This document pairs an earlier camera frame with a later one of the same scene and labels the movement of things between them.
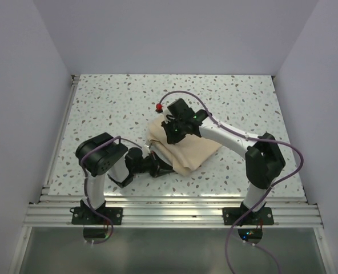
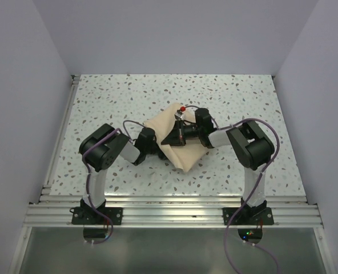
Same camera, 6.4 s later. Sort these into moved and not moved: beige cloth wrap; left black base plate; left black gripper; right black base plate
Moved: beige cloth wrap; left black gripper
Not moved: left black base plate; right black base plate
